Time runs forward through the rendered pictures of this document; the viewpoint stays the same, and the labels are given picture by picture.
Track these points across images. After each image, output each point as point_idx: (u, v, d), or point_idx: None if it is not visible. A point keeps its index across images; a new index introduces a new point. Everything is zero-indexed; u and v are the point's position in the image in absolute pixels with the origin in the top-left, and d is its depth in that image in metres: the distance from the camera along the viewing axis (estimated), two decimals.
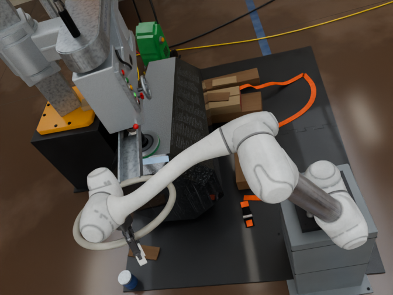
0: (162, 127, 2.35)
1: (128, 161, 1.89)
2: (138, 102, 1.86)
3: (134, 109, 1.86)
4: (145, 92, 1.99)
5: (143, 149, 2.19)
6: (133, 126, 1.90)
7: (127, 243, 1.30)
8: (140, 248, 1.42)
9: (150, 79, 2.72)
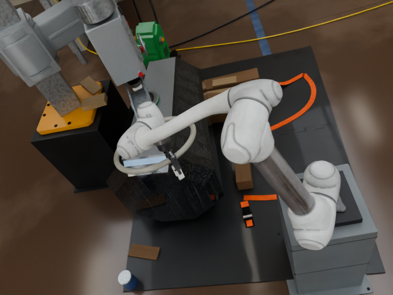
0: None
1: None
2: (141, 52, 2.15)
3: (138, 58, 2.15)
4: (144, 47, 2.29)
5: None
6: (138, 74, 2.18)
7: (172, 160, 1.67)
8: None
9: (150, 79, 2.72)
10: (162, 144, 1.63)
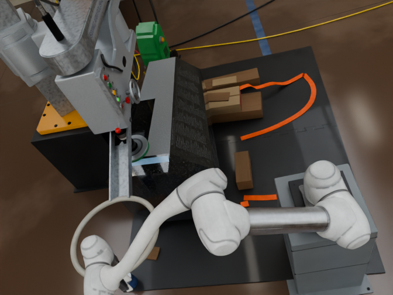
0: (162, 127, 2.35)
1: (119, 175, 2.04)
2: (121, 107, 1.87)
3: (117, 113, 1.88)
4: (133, 96, 2.00)
5: None
6: (114, 129, 1.92)
7: None
8: (127, 277, 1.71)
9: (150, 79, 2.72)
10: None
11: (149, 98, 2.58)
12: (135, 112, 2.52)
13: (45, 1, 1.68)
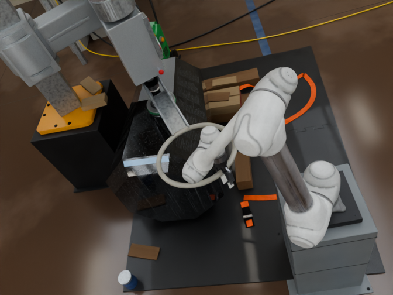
0: (162, 127, 2.35)
1: (168, 116, 2.24)
2: None
3: (158, 55, 2.11)
4: (159, 45, 2.25)
5: None
6: (158, 71, 2.14)
7: (228, 175, 1.80)
8: (225, 176, 1.93)
9: None
10: (221, 162, 1.74)
11: (149, 98, 2.58)
12: (135, 112, 2.52)
13: None
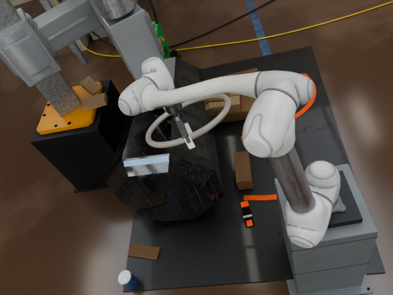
0: (162, 127, 2.35)
1: None
2: None
3: (159, 52, 2.13)
4: (160, 42, 2.27)
5: None
6: None
7: (176, 122, 1.51)
8: (188, 127, 1.67)
9: None
10: (167, 105, 1.50)
11: None
12: None
13: None
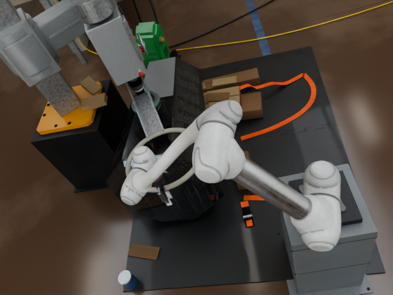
0: None
1: (147, 117, 2.29)
2: (141, 52, 2.16)
3: (138, 58, 2.15)
4: (144, 47, 2.29)
5: None
6: (138, 74, 2.18)
7: (158, 195, 1.83)
8: (168, 194, 1.96)
9: (150, 79, 2.72)
10: None
11: None
12: None
13: None
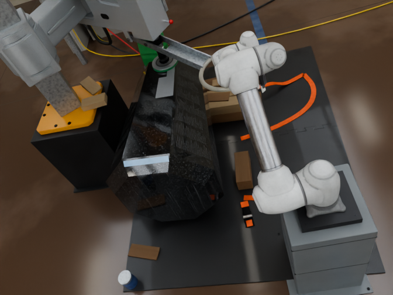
0: (162, 127, 2.35)
1: (187, 58, 2.57)
2: None
3: (165, 7, 2.46)
4: None
5: None
6: (169, 21, 2.48)
7: (262, 76, 2.18)
8: None
9: (150, 79, 2.72)
10: None
11: (149, 98, 2.58)
12: (135, 112, 2.52)
13: None
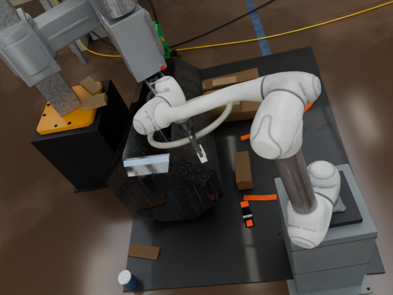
0: (162, 127, 2.35)
1: None
2: None
3: (160, 51, 2.13)
4: (161, 42, 2.28)
5: None
6: (160, 67, 2.16)
7: (189, 141, 1.57)
8: (201, 148, 1.68)
9: None
10: (180, 122, 1.54)
11: None
12: (135, 112, 2.52)
13: None
